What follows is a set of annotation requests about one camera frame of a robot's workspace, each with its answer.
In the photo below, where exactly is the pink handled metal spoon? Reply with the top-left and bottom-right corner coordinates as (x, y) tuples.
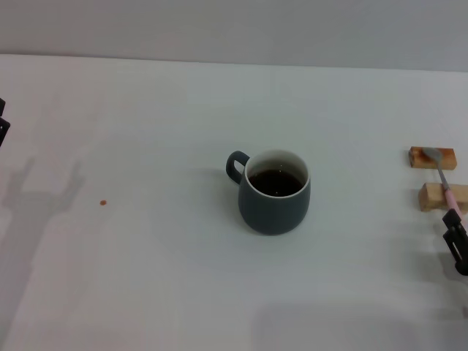
(422, 147), (461, 213)

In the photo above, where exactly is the plain light wooden block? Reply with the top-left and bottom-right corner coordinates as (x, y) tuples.
(418, 182), (468, 213)

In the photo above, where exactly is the brown stained wooden block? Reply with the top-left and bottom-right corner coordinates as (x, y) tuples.
(408, 146), (458, 171)

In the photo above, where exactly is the dark coffee liquid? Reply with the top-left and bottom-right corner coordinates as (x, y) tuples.
(248, 169), (304, 197)

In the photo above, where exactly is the dark grey ceramic mug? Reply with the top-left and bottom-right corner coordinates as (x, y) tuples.
(225, 148), (313, 236)

